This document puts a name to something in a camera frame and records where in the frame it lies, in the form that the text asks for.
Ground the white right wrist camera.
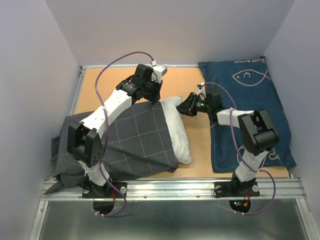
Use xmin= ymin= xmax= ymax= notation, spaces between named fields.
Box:
xmin=196 ymin=82 xmax=206 ymax=100

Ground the aluminium table edge frame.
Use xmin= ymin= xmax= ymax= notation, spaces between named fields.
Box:
xmin=29 ymin=64 xmax=203 ymax=240

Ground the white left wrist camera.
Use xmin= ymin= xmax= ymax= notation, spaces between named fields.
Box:
xmin=150 ymin=60 xmax=168 ymax=84

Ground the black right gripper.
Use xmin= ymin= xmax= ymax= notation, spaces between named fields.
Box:
xmin=173 ymin=92 xmax=211 ymax=117

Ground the white stained pillow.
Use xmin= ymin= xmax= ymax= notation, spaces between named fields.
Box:
xmin=160 ymin=96 xmax=193 ymax=165

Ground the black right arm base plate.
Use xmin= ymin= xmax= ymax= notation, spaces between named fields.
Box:
xmin=213 ymin=180 xmax=260 ymax=199

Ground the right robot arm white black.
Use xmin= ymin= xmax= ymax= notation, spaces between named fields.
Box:
xmin=176 ymin=84 xmax=279 ymax=198

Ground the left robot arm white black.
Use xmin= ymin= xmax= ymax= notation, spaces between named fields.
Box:
xmin=66 ymin=61 xmax=167 ymax=197

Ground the aluminium mounting rail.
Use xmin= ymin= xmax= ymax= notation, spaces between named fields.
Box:
xmin=40 ymin=178 xmax=307 ymax=202

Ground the blue fish-print cushion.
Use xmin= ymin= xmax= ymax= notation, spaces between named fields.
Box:
xmin=198 ymin=56 xmax=297 ymax=173

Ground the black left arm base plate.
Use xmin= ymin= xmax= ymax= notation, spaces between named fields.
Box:
xmin=81 ymin=182 xmax=123 ymax=199

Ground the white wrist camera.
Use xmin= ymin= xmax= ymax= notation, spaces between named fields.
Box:
xmin=150 ymin=60 xmax=168 ymax=84
xmin=196 ymin=82 xmax=206 ymax=100

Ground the grey checked pillowcase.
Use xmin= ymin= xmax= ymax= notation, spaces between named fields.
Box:
xmin=46 ymin=101 xmax=179 ymax=194

